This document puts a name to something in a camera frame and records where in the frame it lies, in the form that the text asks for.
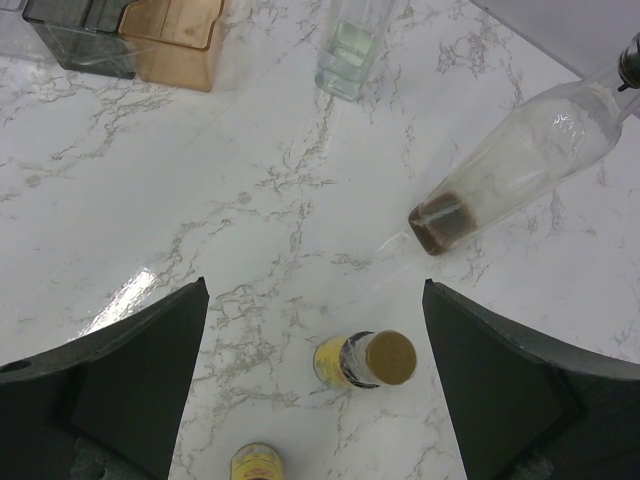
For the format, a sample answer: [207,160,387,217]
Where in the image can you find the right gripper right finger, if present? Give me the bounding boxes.
[422,280,639,479]

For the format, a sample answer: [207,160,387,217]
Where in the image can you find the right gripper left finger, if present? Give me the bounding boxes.
[1,279,209,479]

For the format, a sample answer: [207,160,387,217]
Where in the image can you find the lower yellow label bottle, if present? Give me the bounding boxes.
[229,442,285,480]

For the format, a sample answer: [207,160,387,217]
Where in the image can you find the yellow label bottle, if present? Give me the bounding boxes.
[229,442,285,480]
[313,330,417,390]

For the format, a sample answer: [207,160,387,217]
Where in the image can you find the upper yellow label bottle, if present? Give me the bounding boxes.
[313,330,417,390]

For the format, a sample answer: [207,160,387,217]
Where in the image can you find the dark sauce glass bottle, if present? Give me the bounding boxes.
[408,38,639,256]

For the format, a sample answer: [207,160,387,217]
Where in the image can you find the orange plastic bin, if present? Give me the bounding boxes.
[119,0,225,92]

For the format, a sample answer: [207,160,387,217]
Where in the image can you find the grey plastic bin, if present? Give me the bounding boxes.
[22,0,136,79]

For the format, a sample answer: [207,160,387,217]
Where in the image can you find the clear plastic bin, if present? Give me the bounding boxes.
[1,0,56,63]

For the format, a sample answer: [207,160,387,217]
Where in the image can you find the clear square oil bottle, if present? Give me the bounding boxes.
[315,0,397,101]

